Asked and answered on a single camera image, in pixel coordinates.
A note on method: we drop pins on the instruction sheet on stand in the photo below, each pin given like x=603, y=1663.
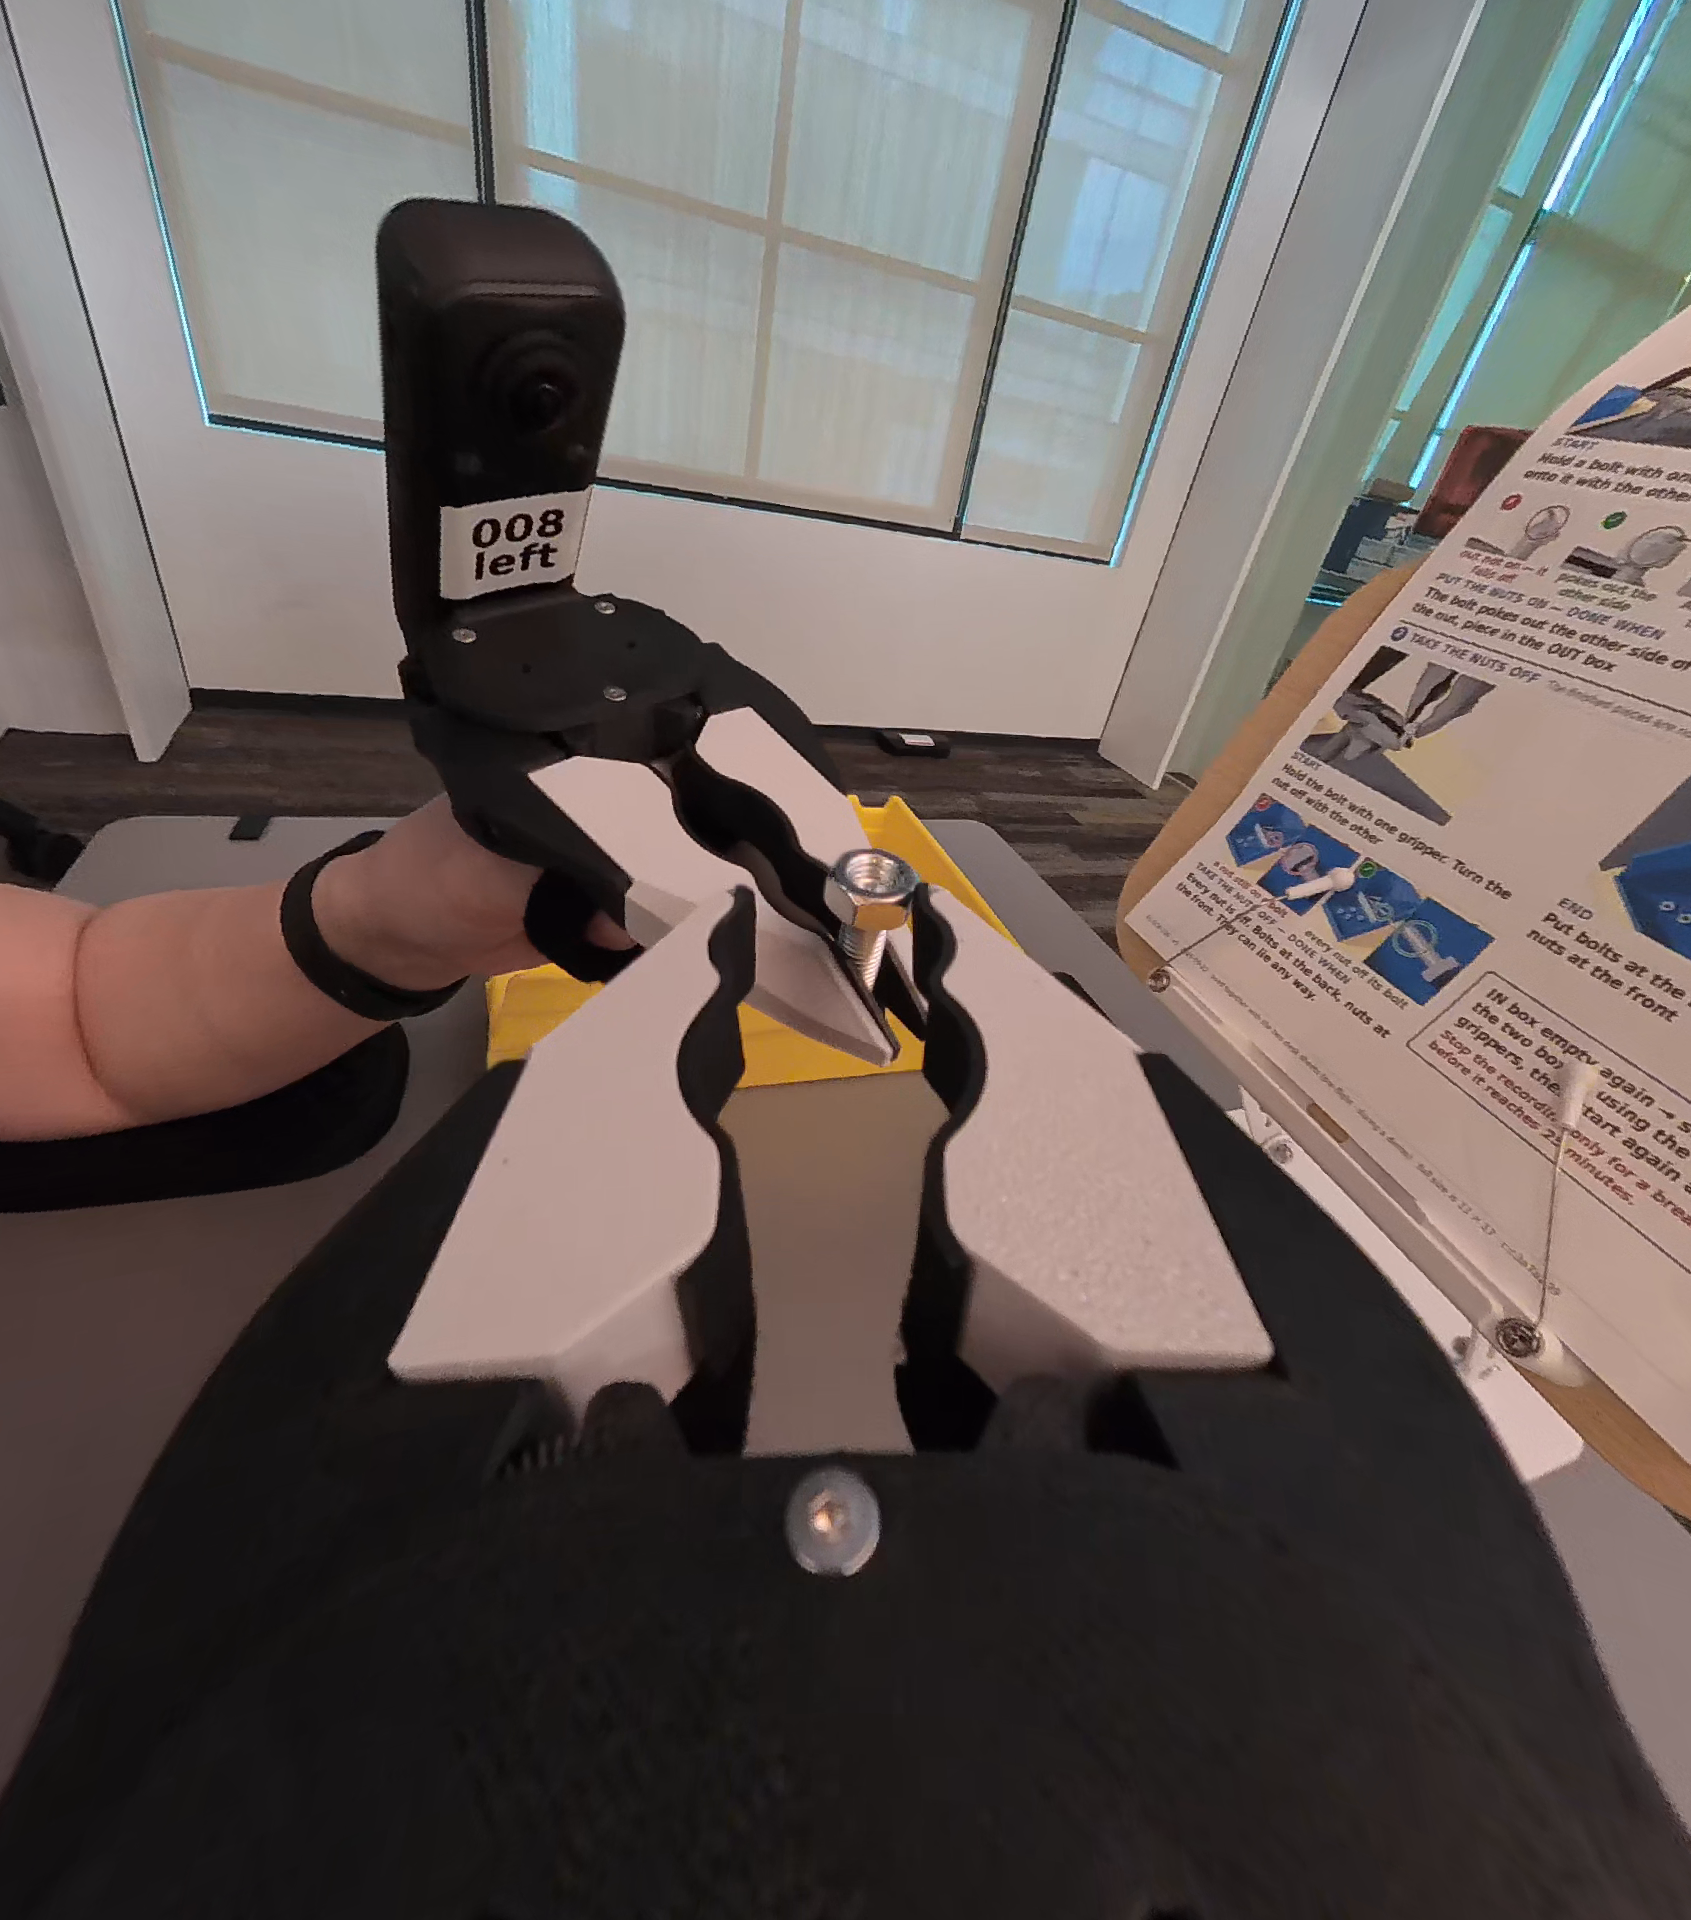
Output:
x=1686, y=1500

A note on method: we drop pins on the steel hex bolt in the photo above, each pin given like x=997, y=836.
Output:
x=879, y=968

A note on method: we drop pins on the person's left hand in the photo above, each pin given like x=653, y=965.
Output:
x=411, y=884

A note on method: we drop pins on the frosted glass window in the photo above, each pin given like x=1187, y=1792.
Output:
x=787, y=224

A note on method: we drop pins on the person's left forearm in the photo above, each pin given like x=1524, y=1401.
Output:
x=111, y=990

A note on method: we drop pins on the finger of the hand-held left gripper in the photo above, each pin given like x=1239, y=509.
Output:
x=779, y=781
x=591, y=840

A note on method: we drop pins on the small black floor device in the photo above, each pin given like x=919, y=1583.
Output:
x=913, y=740

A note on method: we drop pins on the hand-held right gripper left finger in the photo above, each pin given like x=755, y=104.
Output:
x=561, y=1200

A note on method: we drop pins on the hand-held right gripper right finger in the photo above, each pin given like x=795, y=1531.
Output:
x=1101, y=1200

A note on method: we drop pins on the cardboard box with handwritten mark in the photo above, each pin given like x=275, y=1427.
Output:
x=1476, y=465

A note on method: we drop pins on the printed instruction sheet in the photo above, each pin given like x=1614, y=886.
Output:
x=1536, y=825

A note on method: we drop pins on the yellow plastic bin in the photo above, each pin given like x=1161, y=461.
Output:
x=547, y=1021

